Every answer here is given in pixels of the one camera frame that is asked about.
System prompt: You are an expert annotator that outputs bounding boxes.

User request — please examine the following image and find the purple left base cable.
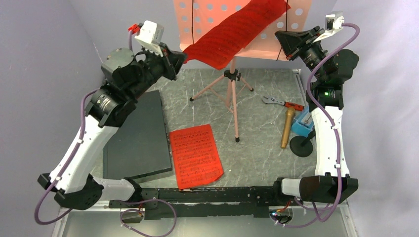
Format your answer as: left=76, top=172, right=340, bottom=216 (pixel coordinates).
left=119, top=198, right=178, bottom=237

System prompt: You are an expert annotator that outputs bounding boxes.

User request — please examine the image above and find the pink tripod music stand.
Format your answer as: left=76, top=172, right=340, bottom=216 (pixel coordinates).
left=172, top=0, right=314, bottom=143

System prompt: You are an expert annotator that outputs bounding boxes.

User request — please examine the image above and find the blue metronome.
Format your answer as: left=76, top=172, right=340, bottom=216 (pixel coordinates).
left=291, top=106, right=314, bottom=137

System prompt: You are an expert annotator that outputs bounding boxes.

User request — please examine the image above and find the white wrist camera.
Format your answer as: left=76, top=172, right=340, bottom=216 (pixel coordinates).
left=134, top=20, right=164, bottom=56
left=314, top=11, right=344, bottom=42

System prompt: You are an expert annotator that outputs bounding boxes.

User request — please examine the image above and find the red handled adjustable wrench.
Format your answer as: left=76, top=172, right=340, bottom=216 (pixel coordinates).
left=262, top=96, right=304, bottom=111

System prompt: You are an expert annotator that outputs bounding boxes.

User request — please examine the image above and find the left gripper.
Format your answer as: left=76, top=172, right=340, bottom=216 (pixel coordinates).
left=127, top=42, right=188, bottom=101

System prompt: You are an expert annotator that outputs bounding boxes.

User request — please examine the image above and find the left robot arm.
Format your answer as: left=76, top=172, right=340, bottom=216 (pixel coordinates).
left=38, top=44, right=187, bottom=210

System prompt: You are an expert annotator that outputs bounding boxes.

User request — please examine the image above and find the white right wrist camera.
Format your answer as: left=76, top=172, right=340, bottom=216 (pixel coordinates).
left=314, top=11, right=344, bottom=42

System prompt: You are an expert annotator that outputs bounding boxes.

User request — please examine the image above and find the black microphone desk stand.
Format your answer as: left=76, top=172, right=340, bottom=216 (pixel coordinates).
left=290, top=129, right=316, bottom=158

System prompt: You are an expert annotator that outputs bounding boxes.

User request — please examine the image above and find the dark grey rack box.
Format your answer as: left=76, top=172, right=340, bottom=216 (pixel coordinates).
left=103, top=90, right=173, bottom=180

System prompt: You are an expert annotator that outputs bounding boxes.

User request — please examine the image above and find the gold microphone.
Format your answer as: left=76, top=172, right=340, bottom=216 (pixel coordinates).
left=280, top=107, right=295, bottom=149

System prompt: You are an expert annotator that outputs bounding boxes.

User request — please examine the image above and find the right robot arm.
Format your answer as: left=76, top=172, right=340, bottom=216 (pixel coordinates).
left=272, top=26, right=359, bottom=205

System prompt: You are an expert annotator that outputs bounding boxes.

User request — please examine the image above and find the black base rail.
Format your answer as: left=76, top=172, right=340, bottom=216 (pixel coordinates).
left=109, top=186, right=296, bottom=220

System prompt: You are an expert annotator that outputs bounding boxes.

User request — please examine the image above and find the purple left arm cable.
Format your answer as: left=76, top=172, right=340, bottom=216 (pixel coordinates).
left=34, top=29, right=138, bottom=226

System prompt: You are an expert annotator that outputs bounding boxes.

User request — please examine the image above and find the red sheet music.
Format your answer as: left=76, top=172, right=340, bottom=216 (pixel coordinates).
left=183, top=0, right=290, bottom=70
left=169, top=124, right=224, bottom=190

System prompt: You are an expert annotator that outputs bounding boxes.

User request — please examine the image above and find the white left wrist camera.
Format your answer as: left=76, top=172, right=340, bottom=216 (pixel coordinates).
left=134, top=20, right=164, bottom=56

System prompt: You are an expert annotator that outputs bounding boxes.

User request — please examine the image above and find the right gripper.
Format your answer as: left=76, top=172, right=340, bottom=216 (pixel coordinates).
left=276, top=26, right=329, bottom=82

